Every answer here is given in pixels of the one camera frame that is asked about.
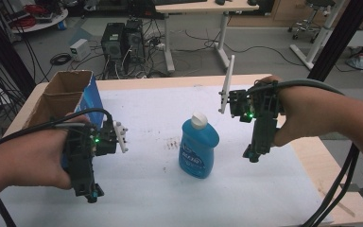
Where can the person's right hand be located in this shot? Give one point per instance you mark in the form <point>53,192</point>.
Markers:
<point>302,110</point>

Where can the small white box device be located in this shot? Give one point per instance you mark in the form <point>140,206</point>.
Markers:
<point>80,49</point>

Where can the black keyboard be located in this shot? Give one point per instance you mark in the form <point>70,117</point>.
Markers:
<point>179,1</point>

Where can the desk with white legs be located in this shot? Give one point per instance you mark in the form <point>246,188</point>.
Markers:
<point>201,7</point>

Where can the black computer tower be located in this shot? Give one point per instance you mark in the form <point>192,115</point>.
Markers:
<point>112,41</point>
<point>134,39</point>

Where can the grey metal bracket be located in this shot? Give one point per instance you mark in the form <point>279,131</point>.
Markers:
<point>355,188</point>

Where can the white table mat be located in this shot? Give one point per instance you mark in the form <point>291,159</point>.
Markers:
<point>157,189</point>

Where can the black computer mouse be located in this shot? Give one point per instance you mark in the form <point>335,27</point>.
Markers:
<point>220,2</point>

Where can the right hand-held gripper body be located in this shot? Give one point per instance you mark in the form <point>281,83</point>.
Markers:
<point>264,107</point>

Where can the white power strip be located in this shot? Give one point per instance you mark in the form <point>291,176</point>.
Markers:
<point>159,46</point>

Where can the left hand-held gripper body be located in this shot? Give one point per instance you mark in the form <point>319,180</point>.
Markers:
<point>82,151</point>

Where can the white desk leg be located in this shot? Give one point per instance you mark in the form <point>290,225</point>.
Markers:
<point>318,41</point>

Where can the round white table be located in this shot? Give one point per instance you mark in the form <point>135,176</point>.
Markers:
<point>41,23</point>

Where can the small blue cup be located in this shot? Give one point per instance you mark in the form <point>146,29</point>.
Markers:
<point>62,25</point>

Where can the black metal stand post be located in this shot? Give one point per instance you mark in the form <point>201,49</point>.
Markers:
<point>3,47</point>
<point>340,41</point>

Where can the office stool on wheels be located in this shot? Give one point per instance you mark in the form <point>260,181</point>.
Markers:
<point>308,25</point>

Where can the cardboard box blue side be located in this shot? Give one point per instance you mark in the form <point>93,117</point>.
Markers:
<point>64,94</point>

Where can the person's left hand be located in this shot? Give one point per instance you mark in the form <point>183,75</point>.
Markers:
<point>41,157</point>

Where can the blue detergent bottle white cap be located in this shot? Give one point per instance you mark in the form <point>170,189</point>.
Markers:
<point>198,151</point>

